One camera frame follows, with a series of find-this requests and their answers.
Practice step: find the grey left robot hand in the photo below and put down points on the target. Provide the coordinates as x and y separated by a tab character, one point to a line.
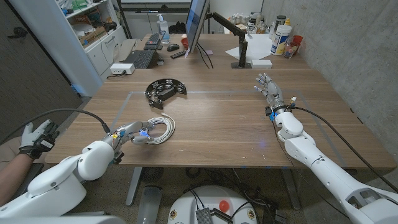
132	130

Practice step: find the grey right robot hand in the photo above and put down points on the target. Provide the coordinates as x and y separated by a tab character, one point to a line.
273	91

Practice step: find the person's white gloved hand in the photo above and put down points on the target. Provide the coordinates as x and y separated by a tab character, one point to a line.
29	137

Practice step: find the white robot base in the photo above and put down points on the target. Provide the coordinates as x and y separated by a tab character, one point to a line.
211	199

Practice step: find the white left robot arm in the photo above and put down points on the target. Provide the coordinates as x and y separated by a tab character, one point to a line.
62	180

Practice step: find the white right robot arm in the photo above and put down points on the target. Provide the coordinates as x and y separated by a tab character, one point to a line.
326	168

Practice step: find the person's bare forearm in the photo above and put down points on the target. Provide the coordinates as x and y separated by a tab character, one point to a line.
12	177

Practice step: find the black hand tracker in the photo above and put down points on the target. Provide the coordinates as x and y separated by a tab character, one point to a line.
46	142

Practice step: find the clear hand sanitizer bottle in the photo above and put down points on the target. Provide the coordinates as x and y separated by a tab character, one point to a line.
163	31

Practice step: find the flat white box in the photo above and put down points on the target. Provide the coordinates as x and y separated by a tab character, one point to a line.
261	63

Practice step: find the clear drinking glass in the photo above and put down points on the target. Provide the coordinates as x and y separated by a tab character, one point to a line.
289	50

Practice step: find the white paper sheet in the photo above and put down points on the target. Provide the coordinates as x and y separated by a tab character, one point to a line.
258	46

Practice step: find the round black fan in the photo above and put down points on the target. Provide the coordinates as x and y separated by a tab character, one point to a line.
151	174

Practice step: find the white wipes canister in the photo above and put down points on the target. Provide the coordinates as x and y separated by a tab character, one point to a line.
280	40

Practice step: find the black curved metal part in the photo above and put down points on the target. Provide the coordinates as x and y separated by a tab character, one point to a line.
164	88

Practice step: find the grey table leg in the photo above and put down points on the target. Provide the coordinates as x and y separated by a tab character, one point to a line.
291	189
133	186

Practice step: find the red cup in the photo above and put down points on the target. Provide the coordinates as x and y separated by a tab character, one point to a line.
298	40

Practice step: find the white power strip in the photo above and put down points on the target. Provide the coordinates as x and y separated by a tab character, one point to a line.
122	68

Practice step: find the yellow capped bottle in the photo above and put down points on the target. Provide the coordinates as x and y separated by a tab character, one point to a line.
287	21

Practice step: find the large black keyboard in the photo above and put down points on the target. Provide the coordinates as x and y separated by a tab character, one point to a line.
141	58

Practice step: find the grey floor plate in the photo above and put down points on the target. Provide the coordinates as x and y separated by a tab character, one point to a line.
149	203

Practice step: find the pink sticky note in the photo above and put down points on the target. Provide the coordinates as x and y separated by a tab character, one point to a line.
208	52

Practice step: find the beige cloth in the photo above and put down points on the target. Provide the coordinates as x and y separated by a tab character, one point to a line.
127	48

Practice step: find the black remote control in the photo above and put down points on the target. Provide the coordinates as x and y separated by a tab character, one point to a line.
178	54

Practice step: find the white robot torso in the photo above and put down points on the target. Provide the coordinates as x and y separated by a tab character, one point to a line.
62	220

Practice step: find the black computer mouse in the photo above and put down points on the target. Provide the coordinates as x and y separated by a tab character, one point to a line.
173	47

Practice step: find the small black keyboard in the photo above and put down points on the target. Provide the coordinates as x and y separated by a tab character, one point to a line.
153	40

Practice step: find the white shelf cabinet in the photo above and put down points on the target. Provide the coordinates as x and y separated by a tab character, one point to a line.
56	46

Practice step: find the cardboard box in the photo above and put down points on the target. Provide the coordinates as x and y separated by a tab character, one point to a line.
91	35

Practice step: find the computer monitor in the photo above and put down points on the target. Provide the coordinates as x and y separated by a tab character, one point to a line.
196	21

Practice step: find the grey heatsink box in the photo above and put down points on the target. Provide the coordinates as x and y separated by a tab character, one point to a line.
204	216

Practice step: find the black bag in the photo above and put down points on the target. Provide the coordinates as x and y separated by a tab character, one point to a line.
178	28

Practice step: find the red emergency button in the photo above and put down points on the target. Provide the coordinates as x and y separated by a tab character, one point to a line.
224	206

